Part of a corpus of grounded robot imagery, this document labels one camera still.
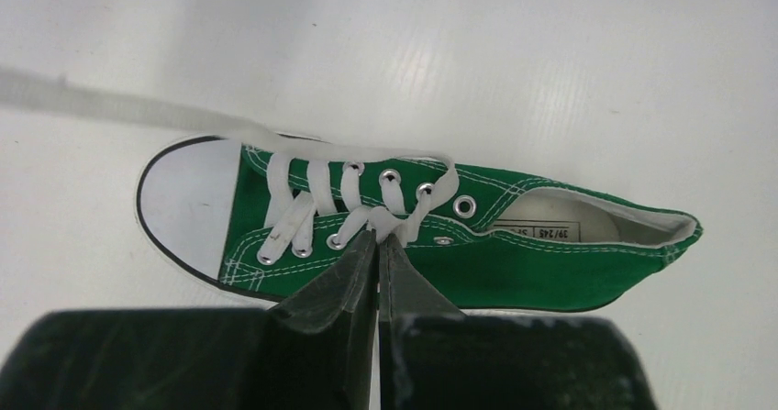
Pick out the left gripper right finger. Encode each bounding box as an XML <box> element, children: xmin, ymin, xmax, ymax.
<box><xmin>377</xmin><ymin>238</ymin><xmax>656</xmax><ymax>409</ymax></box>

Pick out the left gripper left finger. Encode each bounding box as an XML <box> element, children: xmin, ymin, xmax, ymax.
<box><xmin>1</xmin><ymin>231</ymin><xmax>377</xmax><ymax>409</ymax></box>

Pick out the green canvas sneaker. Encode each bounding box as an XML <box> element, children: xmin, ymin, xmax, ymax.
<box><xmin>136</xmin><ymin>137</ymin><xmax>703</xmax><ymax>312</ymax></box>

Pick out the white shoelace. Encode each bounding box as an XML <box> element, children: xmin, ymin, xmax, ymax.
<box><xmin>1</xmin><ymin>69</ymin><xmax>460</xmax><ymax>266</ymax></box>

